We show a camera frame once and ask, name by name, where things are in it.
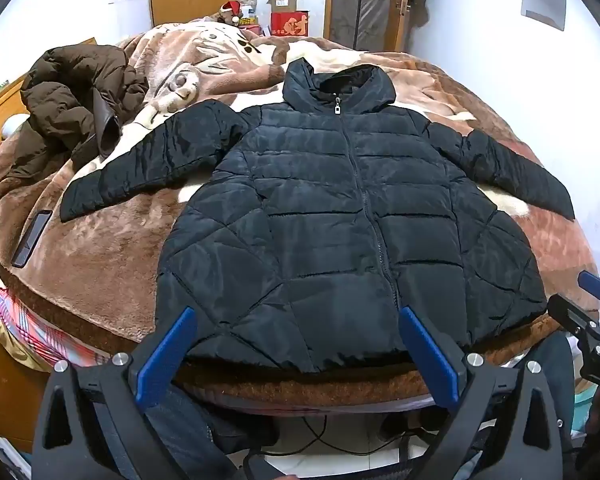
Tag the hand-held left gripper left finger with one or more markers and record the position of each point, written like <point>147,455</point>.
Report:
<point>165,355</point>

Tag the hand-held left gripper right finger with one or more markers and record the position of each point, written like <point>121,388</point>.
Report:
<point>430,360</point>

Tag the black puffer jacket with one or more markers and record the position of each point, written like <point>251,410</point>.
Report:
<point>320,210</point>

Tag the person's left leg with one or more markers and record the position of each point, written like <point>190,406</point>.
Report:
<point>190,435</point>

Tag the brown printed plush blanket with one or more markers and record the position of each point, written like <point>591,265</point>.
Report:
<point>120,240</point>

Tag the red plaid bed sheet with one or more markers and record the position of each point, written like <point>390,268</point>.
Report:
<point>30,330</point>

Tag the black smartphone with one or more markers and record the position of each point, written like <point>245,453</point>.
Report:
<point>30,237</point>

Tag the brown puffer jacket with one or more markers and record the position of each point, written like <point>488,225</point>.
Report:
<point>65,100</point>

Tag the white pillow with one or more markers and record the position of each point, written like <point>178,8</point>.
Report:
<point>14,125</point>

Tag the red santa hat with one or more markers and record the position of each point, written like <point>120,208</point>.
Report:
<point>230,9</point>

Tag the red gift box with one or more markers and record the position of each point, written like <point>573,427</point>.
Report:
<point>289,24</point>

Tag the wooden framed door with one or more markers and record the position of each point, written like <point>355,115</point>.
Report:
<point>365,5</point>

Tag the open cardboard box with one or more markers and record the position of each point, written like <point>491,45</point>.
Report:
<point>281,4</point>

